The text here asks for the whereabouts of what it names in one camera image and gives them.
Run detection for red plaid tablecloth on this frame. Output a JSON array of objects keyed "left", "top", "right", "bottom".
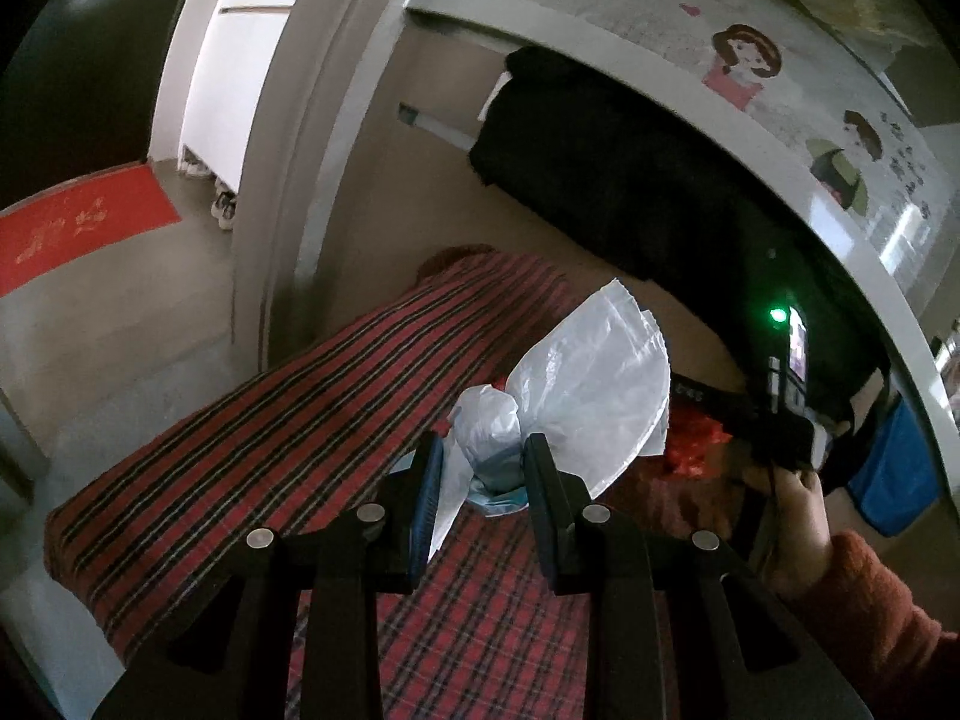
[{"left": 43, "top": 244, "right": 751, "bottom": 720}]

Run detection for person's right forearm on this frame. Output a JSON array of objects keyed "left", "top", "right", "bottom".
[{"left": 780, "top": 531, "right": 960, "bottom": 720}]

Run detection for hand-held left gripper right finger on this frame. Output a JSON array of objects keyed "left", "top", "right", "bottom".
[{"left": 523, "top": 433, "right": 875, "bottom": 720}]

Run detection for grey counter ledge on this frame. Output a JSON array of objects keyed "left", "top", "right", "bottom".
[{"left": 405, "top": 0, "right": 955, "bottom": 466}]

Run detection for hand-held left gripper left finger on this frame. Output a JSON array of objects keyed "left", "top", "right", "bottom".
[{"left": 94, "top": 431, "right": 447, "bottom": 720}]

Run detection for white shoes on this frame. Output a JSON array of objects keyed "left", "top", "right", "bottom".
[{"left": 180, "top": 150, "right": 241, "bottom": 231}]

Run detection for cartoon wall sticker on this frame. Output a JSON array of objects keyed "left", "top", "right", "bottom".
[{"left": 660, "top": 0, "right": 938, "bottom": 226}]

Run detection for red door mat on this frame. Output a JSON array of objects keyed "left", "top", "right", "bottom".
[{"left": 0, "top": 163, "right": 183, "bottom": 297}]

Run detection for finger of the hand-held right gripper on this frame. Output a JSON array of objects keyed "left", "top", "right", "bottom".
[{"left": 670, "top": 371, "right": 753, "bottom": 430}]

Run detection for blue towel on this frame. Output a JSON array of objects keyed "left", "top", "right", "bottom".
[{"left": 847, "top": 397, "right": 942, "bottom": 537}]

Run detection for black tote bag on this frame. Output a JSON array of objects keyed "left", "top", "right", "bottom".
[{"left": 469, "top": 45, "right": 893, "bottom": 421}]

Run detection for person's right hand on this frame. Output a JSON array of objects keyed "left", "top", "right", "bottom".
[{"left": 742, "top": 465, "right": 833, "bottom": 601}]

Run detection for red snack bag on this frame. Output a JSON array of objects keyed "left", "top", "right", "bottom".
[{"left": 664, "top": 401, "right": 734, "bottom": 477}]

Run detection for dark door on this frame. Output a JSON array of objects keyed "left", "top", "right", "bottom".
[{"left": 0, "top": 0, "right": 203, "bottom": 211}]

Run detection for white cabinet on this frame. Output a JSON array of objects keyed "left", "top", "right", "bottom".
[{"left": 180, "top": 0, "right": 323, "bottom": 203}]

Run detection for white plastic bag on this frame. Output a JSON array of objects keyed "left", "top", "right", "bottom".
[{"left": 431, "top": 277, "right": 672, "bottom": 563}]

